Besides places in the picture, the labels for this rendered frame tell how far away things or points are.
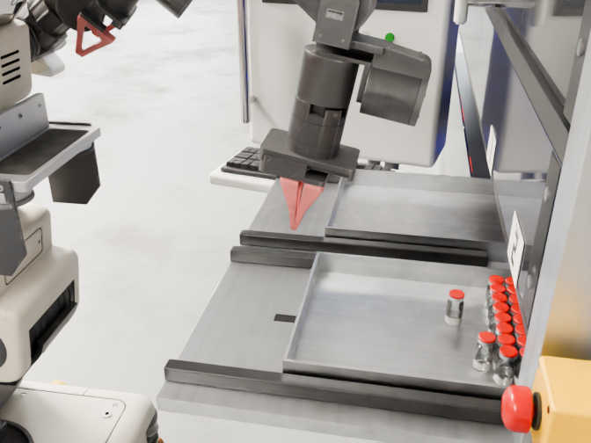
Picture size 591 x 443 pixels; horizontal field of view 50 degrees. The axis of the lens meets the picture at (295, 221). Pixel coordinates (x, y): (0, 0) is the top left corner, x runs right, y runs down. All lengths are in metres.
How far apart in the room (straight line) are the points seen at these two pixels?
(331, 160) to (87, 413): 1.16
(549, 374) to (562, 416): 0.04
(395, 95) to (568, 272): 0.22
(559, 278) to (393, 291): 0.39
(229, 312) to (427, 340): 0.27
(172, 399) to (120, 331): 1.64
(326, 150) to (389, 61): 0.11
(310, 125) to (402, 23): 0.90
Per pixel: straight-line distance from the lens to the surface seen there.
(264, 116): 1.68
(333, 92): 0.63
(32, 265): 1.23
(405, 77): 0.63
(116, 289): 2.64
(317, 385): 0.75
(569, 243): 0.58
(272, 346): 0.83
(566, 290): 0.61
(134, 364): 2.24
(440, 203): 1.22
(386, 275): 0.97
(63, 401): 1.73
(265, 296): 0.93
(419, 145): 1.57
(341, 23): 0.61
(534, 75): 0.81
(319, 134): 0.64
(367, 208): 1.18
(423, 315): 0.90
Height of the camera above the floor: 1.39
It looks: 27 degrees down
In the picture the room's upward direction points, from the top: straight up
